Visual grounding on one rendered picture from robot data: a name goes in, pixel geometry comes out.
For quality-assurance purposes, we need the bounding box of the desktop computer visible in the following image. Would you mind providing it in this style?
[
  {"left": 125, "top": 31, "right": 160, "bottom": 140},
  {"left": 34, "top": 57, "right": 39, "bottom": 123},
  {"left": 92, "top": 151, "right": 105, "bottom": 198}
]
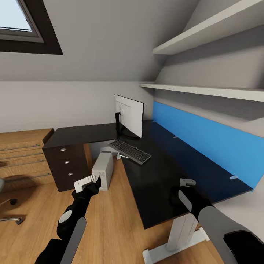
[{"left": 92, "top": 151, "right": 113, "bottom": 191}]

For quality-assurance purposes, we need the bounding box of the swivel chair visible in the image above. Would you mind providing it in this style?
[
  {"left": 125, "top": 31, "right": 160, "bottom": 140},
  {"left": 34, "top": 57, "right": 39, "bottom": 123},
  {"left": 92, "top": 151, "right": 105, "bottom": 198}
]
[{"left": 0, "top": 177, "right": 23, "bottom": 225}]

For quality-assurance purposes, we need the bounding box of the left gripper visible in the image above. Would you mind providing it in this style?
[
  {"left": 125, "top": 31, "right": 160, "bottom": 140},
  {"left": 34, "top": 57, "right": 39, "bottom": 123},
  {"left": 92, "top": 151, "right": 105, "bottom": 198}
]
[{"left": 72, "top": 177, "right": 101, "bottom": 205}]

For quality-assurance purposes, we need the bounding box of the notebook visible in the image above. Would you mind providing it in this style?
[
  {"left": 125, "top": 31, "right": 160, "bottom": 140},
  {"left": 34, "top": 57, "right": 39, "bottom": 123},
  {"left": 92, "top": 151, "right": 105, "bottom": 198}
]
[{"left": 118, "top": 152, "right": 128, "bottom": 158}]

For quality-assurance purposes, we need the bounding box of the keyboard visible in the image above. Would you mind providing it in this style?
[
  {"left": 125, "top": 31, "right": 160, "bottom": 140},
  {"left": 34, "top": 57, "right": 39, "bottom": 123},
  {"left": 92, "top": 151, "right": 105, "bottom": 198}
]
[{"left": 107, "top": 140, "right": 151, "bottom": 165}]

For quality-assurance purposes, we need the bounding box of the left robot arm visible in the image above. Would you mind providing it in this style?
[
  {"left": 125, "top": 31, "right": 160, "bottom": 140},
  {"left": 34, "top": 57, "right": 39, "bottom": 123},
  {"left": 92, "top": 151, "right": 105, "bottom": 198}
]
[{"left": 35, "top": 175, "right": 101, "bottom": 264}]

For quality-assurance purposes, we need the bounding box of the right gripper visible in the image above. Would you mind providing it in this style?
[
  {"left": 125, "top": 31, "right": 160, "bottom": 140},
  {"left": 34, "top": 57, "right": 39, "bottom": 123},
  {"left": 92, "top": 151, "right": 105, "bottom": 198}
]
[{"left": 170, "top": 186, "right": 182, "bottom": 196}]

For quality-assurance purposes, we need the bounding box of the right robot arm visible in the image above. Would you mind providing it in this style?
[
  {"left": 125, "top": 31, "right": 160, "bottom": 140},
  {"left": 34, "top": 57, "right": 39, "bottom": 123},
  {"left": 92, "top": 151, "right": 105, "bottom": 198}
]
[{"left": 170, "top": 178, "right": 264, "bottom": 264}]

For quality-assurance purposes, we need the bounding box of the monitor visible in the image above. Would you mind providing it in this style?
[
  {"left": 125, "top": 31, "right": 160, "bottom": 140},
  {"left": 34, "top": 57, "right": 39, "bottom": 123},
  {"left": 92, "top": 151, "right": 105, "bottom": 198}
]
[{"left": 114, "top": 95, "right": 144, "bottom": 139}]

